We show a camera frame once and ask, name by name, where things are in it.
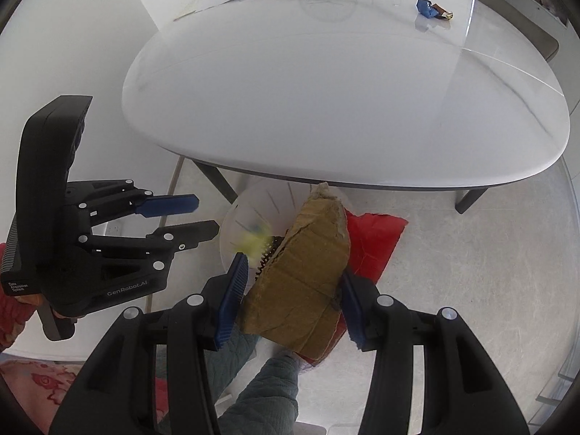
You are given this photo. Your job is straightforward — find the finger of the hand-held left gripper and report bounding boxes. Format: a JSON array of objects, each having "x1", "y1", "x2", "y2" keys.
[
  {"x1": 66, "y1": 179, "x2": 200, "y2": 228},
  {"x1": 84, "y1": 220, "x2": 221, "y2": 273}
]

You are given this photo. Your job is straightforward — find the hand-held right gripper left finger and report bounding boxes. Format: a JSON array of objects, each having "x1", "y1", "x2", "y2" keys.
[{"x1": 49, "y1": 253, "x2": 250, "y2": 435}]

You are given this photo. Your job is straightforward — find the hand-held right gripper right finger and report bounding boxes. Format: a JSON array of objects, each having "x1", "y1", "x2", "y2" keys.
[{"x1": 341, "y1": 269, "x2": 531, "y2": 435}]

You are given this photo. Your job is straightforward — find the brown cardboard piece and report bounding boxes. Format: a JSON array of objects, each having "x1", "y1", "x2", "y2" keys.
[{"x1": 239, "y1": 182, "x2": 352, "y2": 363}]

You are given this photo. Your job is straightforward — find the black ribbed foam piece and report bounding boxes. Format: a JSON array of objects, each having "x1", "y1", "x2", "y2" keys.
[{"x1": 254, "y1": 235, "x2": 291, "y2": 277}]

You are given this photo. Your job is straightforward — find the white translucent trash bin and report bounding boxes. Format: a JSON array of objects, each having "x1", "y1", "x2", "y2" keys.
[{"x1": 219, "y1": 180, "x2": 349, "y2": 277}]

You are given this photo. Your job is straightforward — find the dark table leg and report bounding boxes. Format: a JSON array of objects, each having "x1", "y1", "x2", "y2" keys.
[
  {"x1": 195, "y1": 161, "x2": 237, "y2": 204},
  {"x1": 454, "y1": 188, "x2": 488, "y2": 215}
]

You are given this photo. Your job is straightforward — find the red bag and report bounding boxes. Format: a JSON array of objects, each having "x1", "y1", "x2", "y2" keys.
[{"x1": 299, "y1": 206, "x2": 409, "y2": 368}]

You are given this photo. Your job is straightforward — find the pink floral cloth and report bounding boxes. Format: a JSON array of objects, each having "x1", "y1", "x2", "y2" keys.
[{"x1": 0, "y1": 358, "x2": 87, "y2": 435}]

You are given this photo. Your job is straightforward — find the grey chair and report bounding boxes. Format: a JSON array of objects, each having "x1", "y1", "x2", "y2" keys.
[{"x1": 476, "y1": 0, "x2": 559, "y2": 62}]

